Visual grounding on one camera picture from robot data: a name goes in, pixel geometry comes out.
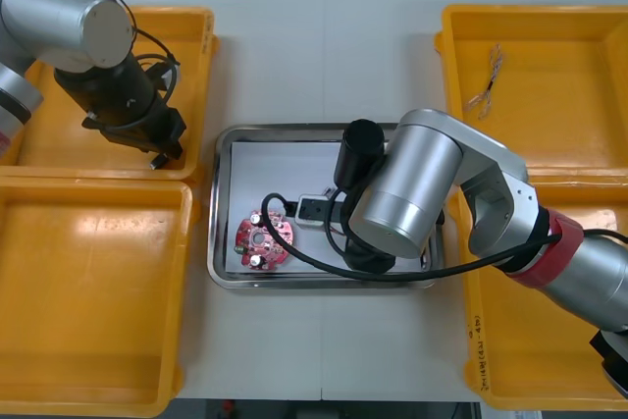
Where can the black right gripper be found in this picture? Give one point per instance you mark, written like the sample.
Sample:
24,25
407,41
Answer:
368,260

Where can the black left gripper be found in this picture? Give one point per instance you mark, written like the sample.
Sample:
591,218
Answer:
157,127

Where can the steel tray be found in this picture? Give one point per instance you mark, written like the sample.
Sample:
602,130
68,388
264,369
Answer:
218,193

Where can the silver and black right arm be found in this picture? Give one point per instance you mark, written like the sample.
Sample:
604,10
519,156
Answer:
407,183

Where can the silver and black left arm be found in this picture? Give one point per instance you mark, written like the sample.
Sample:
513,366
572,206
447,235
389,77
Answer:
59,21

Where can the white sheet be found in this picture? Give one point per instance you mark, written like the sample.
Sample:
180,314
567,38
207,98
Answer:
265,164

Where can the round red circuit board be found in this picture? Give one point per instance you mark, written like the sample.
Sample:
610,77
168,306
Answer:
267,242

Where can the yellow-orange plastic bin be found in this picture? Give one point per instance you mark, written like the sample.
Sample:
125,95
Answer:
191,46
98,291
530,340
539,70

